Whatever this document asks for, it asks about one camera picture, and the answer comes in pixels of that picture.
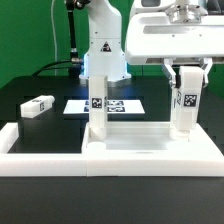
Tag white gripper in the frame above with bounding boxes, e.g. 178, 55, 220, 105
125, 0, 224, 88

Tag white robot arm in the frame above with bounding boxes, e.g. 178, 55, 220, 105
84, 0, 224, 88

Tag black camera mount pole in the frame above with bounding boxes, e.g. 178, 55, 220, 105
65, 0, 91, 78

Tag black cable bundle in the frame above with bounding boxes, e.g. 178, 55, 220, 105
32, 59, 81, 77

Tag white marker base plate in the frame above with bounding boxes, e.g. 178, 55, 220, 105
64, 100, 145, 115

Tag white hanging cable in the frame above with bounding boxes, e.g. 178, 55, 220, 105
50, 0, 59, 68

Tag white U-shaped obstacle frame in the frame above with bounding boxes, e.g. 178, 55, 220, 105
0, 123, 90, 177

